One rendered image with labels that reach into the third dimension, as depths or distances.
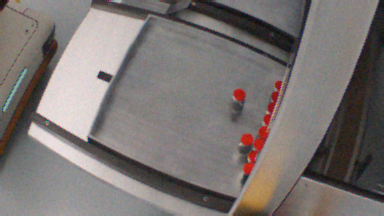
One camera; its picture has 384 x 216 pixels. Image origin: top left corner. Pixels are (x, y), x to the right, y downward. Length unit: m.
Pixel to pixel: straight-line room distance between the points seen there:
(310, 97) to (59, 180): 1.50
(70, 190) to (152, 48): 0.92
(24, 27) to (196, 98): 1.00
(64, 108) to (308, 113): 0.61
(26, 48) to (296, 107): 1.42
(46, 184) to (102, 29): 0.91
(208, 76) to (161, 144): 0.14
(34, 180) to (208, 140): 1.03
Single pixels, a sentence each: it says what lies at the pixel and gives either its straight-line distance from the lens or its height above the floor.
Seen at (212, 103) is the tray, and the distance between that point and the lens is 1.21.
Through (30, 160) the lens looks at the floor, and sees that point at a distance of 2.13.
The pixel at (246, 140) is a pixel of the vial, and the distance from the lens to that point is 1.14.
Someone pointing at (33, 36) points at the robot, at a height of 0.28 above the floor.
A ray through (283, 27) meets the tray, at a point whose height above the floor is 0.88.
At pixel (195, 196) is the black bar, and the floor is 0.90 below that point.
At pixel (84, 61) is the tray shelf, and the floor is 0.88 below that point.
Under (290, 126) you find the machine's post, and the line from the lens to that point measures 0.72.
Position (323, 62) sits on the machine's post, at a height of 1.45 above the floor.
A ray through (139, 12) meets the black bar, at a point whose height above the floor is 0.90.
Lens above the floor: 1.94
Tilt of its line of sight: 62 degrees down
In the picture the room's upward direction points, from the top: 12 degrees clockwise
